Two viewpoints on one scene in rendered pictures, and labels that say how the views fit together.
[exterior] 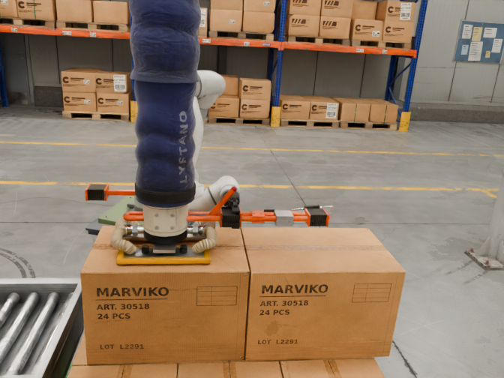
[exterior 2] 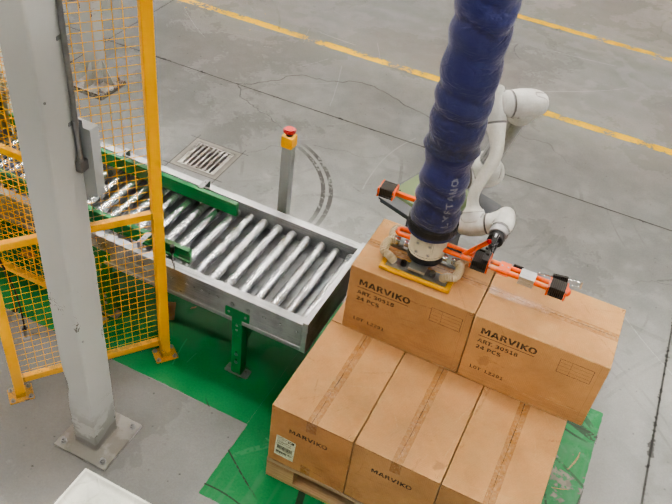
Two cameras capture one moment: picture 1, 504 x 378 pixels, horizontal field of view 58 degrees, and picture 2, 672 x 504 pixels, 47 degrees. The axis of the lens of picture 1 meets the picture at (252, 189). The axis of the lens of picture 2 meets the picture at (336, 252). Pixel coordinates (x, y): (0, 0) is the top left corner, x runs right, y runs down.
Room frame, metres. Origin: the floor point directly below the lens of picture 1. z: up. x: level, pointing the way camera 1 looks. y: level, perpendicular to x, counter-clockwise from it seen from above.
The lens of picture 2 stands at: (-1.02, -0.59, 3.34)
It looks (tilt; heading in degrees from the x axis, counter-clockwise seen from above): 41 degrees down; 28
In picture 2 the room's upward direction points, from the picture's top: 8 degrees clockwise
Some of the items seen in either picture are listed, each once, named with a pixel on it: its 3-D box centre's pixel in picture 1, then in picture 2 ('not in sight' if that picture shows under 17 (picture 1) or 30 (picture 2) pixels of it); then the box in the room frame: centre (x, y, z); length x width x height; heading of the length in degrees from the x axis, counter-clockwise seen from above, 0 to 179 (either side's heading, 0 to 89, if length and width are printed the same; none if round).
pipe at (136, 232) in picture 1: (165, 231); (425, 251); (1.60, 0.33, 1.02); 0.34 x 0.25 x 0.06; 99
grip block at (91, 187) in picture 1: (97, 192); (388, 190); (1.81, 0.66, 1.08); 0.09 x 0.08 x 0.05; 9
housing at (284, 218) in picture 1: (283, 217); (527, 278); (1.67, -0.13, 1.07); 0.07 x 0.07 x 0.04; 9
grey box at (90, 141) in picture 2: not in sight; (76, 153); (0.56, 1.36, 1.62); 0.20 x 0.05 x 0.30; 97
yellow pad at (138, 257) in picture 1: (164, 252); (417, 270); (1.51, 0.31, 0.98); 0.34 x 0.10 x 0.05; 99
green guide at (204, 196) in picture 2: not in sight; (123, 158); (1.63, 2.28, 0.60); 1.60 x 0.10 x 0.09; 97
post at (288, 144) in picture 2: not in sight; (283, 207); (1.98, 1.37, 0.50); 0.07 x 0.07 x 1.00; 7
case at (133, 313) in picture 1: (169, 289); (419, 293); (1.61, 0.31, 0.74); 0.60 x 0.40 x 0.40; 98
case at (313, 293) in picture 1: (312, 289); (539, 342); (1.69, -0.29, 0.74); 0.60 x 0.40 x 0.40; 98
